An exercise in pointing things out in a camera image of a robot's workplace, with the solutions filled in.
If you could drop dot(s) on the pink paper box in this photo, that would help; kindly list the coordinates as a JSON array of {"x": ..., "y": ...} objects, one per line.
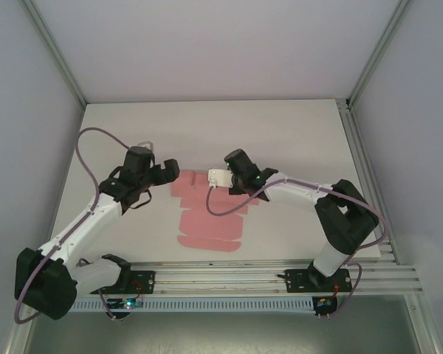
[{"x": 210, "y": 228}]

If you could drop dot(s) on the black base plate left arm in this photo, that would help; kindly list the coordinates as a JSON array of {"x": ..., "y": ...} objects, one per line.
[{"x": 147, "y": 276}]

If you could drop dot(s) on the black base plate right arm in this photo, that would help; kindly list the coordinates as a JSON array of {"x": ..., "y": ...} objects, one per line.
[{"x": 299, "y": 282}]

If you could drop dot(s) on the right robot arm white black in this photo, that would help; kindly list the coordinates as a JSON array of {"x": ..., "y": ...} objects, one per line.
[{"x": 299, "y": 191}]

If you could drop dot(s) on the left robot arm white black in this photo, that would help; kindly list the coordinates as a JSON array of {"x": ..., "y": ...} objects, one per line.
[{"x": 77, "y": 228}]

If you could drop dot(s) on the circuit board with green light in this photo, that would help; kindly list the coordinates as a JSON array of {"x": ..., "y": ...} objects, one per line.
[{"x": 127, "y": 304}]

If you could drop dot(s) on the small circuit board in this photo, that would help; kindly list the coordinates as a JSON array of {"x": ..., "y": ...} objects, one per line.
[{"x": 324, "y": 303}]

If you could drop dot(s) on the aluminium mounting rail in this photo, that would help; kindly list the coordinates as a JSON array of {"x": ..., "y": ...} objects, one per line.
[{"x": 221, "y": 280}]

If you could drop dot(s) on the aluminium side rail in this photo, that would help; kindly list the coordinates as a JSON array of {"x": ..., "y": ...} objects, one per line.
[{"x": 362, "y": 166}]

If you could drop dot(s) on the aluminium frame post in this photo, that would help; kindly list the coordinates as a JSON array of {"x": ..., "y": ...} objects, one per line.
[
  {"x": 55, "y": 51},
  {"x": 376, "y": 55}
]

